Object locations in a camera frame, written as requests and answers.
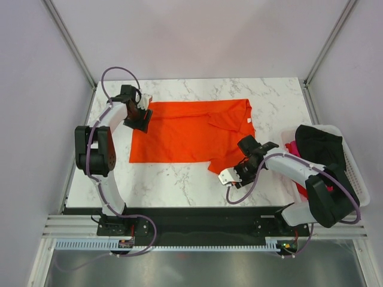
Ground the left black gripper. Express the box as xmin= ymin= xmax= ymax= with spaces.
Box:
xmin=123 ymin=105 xmax=153 ymax=134

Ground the orange t shirt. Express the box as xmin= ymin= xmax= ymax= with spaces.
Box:
xmin=129 ymin=99 xmax=256 ymax=174

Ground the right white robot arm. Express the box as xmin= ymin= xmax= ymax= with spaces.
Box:
xmin=228 ymin=135 xmax=361 ymax=236

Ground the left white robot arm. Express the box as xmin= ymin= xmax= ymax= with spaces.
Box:
xmin=74 ymin=85 xmax=153 ymax=235

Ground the pink t shirt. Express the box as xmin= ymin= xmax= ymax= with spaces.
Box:
xmin=288 ymin=141 xmax=300 ymax=157

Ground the white plastic basket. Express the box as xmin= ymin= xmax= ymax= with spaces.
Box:
xmin=279 ymin=124 xmax=370 ymax=207

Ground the red t shirt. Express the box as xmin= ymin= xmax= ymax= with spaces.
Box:
xmin=285 ymin=143 xmax=308 ymax=200

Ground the black t shirt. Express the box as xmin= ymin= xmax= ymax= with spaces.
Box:
xmin=295 ymin=125 xmax=346 ymax=170

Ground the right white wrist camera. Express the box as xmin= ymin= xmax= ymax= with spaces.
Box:
xmin=218 ymin=167 xmax=241 ymax=187

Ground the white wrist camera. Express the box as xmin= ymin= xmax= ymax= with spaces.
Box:
xmin=137 ymin=93 xmax=153 ymax=110
xmin=218 ymin=167 xmax=241 ymax=187

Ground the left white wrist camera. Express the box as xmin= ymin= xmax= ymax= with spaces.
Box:
xmin=137 ymin=93 xmax=153 ymax=110

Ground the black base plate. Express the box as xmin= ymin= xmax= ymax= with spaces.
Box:
xmin=97 ymin=206 xmax=309 ymax=248

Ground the right aluminium corner post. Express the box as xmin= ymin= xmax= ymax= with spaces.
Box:
xmin=302 ymin=0 xmax=360 ymax=87

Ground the aluminium corner post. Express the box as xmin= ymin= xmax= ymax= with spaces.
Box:
xmin=41 ymin=0 xmax=97 ymax=91
xmin=302 ymin=0 xmax=360 ymax=87

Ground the left aluminium corner post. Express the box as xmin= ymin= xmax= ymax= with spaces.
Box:
xmin=41 ymin=0 xmax=97 ymax=91

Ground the aluminium frame rail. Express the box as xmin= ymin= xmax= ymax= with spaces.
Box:
xmin=42 ymin=208 xmax=367 ymax=239

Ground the blue slotted cable duct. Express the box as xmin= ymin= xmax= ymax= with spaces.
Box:
xmin=54 ymin=238 xmax=281 ymax=252

